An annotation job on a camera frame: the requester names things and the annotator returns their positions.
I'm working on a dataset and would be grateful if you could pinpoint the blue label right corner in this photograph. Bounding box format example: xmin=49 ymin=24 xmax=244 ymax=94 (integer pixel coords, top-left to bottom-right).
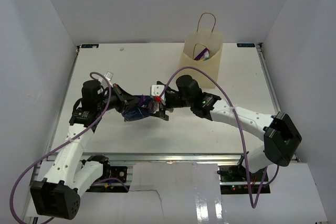
xmin=237 ymin=43 xmax=255 ymax=48

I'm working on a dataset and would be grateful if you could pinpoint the green yellow Fox's candy bag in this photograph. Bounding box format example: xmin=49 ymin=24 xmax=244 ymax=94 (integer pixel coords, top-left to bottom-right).
xmin=202 ymin=51 xmax=209 ymax=61

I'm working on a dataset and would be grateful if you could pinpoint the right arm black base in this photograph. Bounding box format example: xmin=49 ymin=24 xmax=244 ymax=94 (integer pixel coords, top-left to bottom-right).
xmin=214 ymin=154 xmax=270 ymax=195

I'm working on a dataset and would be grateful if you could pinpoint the dark blue Kroks chip bag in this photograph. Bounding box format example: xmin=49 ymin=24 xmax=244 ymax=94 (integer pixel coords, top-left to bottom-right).
xmin=122 ymin=95 xmax=159 ymax=122

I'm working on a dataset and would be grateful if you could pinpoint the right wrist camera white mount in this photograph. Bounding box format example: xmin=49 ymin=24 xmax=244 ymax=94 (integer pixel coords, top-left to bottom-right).
xmin=150 ymin=84 xmax=165 ymax=105

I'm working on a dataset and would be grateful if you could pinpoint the blue label corner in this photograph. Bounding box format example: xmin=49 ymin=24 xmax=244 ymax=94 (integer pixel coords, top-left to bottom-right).
xmin=80 ymin=44 xmax=99 ymax=49
xmin=237 ymin=43 xmax=255 ymax=48

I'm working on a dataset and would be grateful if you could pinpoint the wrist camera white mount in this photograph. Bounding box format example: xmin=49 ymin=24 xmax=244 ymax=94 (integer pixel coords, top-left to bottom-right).
xmin=150 ymin=84 xmax=165 ymax=105
xmin=98 ymin=71 xmax=113 ymax=88

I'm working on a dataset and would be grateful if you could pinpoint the purple snack pouch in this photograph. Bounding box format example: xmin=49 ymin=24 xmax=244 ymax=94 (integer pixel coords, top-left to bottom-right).
xmin=194 ymin=49 xmax=209 ymax=61

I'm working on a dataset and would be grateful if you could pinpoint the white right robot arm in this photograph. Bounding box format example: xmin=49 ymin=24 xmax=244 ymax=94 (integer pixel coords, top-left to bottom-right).
xmin=153 ymin=75 xmax=302 ymax=182

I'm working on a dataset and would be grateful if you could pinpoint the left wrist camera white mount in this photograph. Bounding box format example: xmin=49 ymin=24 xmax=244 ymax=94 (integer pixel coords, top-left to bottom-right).
xmin=98 ymin=71 xmax=113 ymax=88

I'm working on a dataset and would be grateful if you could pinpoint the aluminium table front rail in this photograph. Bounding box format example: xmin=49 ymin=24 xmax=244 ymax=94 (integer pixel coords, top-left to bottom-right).
xmin=46 ymin=151 xmax=299 ymax=163

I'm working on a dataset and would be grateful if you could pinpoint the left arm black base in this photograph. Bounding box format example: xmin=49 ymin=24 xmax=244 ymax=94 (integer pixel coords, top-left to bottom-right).
xmin=82 ymin=155 xmax=130 ymax=193

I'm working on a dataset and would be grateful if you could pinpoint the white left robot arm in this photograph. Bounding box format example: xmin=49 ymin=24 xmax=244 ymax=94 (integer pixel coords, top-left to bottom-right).
xmin=30 ymin=80 xmax=140 ymax=220

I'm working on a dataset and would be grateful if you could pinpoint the blue label left corner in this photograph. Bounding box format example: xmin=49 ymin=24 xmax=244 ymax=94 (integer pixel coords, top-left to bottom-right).
xmin=80 ymin=44 xmax=99 ymax=49

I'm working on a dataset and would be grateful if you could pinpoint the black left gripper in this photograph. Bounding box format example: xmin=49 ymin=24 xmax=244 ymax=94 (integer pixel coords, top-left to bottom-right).
xmin=96 ymin=83 xmax=143 ymax=113

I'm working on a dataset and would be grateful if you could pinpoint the beige paper bag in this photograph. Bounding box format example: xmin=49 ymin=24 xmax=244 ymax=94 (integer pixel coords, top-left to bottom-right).
xmin=179 ymin=27 xmax=224 ymax=89

